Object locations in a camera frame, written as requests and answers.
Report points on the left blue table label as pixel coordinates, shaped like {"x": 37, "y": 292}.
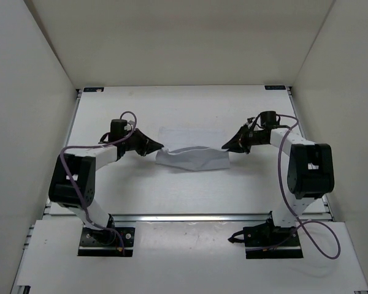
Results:
{"x": 93, "y": 89}

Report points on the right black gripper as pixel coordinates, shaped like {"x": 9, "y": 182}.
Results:
{"x": 238, "y": 143}

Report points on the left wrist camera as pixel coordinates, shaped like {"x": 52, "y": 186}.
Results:
{"x": 119, "y": 128}

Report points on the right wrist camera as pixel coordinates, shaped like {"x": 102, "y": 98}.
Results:
{"x": 265, "y": 120}

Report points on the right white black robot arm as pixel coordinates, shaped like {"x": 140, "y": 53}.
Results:
{"x": 305, "y": 167}

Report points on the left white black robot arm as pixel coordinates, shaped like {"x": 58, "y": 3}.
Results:
{"x": 73, "y": 182}

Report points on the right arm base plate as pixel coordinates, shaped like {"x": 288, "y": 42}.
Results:
{"x": 266, "y": 241}

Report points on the blue table label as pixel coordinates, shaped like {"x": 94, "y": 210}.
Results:
{"x": 274, "y": 87}
{"x": 93, "y": 89}

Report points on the white skirt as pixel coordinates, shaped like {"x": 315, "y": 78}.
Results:
{"x": 194, "y": 150}

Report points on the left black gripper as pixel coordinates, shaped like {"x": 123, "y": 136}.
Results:
{"x": 148, "y": 145}

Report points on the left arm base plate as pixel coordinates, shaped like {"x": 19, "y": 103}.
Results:
{"x": 100, "y": 243}

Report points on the right blue table label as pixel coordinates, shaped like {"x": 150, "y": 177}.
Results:
{"x": 274, "y": 87}

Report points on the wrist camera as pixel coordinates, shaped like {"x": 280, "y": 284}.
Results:
{"x": 119, "y": 128}
{"x": 265, "y": 120}

